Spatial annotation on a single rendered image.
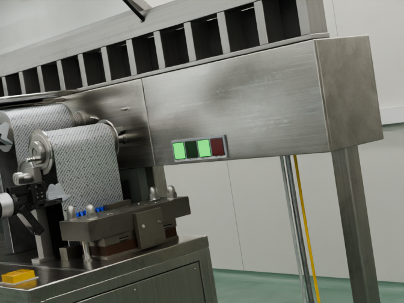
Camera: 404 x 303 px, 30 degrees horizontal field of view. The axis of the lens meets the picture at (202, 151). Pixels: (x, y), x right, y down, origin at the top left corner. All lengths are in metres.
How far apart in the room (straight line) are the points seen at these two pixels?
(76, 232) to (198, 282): 0.43
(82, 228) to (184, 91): 0.53
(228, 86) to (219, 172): 3.55
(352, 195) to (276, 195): 3.21
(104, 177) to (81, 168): 0.10
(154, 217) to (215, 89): 0.45
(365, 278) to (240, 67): 0.70
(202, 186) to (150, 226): 3.57
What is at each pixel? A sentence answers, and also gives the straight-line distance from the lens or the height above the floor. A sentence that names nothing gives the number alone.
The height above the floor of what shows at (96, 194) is 1.08.
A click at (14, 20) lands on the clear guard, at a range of 3.04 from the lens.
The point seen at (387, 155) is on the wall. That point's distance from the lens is 4.75.
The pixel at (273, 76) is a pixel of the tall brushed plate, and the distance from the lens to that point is 2.10.
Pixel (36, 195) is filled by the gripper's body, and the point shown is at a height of 1.12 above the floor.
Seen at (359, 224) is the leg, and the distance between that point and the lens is 2.21.
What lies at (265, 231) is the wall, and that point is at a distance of 5.53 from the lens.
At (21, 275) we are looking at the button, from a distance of 2.23.
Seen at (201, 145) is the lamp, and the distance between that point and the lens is 2.33.
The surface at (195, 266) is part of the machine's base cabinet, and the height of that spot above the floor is 0.81.
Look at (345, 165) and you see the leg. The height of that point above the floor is 1.08.
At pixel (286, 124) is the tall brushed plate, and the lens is 2.09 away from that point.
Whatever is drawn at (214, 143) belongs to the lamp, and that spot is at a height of 1.19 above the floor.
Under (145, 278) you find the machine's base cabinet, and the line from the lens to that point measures 2.31.
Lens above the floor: 1.30
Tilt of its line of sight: 3 degrees down
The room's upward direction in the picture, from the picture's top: 9 degrees counter-clockwise
